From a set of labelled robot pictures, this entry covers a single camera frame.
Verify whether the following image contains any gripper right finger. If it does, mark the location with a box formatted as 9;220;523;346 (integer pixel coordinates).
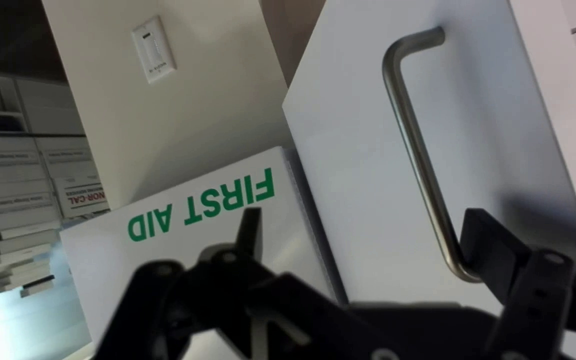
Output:
460;208;576;360

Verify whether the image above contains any white cupboard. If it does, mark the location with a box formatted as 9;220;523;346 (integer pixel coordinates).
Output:
282;0;576;360

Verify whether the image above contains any white cupboard door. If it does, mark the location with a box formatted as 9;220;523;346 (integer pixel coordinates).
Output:
282;0;576;311

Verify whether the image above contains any silver bar door handle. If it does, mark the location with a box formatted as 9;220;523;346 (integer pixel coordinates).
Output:
381;26;484;284

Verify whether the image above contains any grey shelf unit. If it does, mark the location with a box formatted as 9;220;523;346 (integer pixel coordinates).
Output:
0;71;87;137

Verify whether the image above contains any white wall switch plate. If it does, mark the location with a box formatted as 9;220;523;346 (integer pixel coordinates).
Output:
131;15;177;84

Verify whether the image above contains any stack of white storage boxes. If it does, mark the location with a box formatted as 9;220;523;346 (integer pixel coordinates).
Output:
0;134;110;301

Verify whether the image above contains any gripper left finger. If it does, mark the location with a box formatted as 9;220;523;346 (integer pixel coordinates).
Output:
93;207;385;360

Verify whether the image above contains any white first aid box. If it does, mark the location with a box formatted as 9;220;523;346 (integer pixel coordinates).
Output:
59;146;350;360

